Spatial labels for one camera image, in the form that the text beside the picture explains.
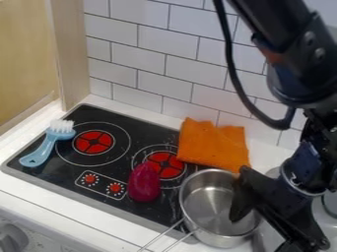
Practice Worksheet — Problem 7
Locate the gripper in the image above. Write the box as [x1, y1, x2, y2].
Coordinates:
[228, 165, 333, 252]

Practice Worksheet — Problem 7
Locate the silver pot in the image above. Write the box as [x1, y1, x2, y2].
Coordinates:
[135, 167, 266, 252]

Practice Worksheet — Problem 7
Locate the toy stove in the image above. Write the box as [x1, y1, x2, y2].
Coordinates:
[0, 102, 213, 244]

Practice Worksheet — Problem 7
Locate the orange cloth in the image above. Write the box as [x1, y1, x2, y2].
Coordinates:
[174, 116, 253, 174]

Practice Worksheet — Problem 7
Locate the toy sink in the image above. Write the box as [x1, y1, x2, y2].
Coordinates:
[320, 191, 337, 220]

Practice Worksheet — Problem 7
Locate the dark pink toy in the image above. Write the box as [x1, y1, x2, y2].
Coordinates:
[126, 161, 164, 203]

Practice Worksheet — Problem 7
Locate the blue brush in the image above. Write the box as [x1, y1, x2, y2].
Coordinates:
[18, 118, 78, 168]

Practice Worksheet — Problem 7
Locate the black cable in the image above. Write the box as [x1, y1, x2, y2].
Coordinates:
[212, 0, 298, 131]

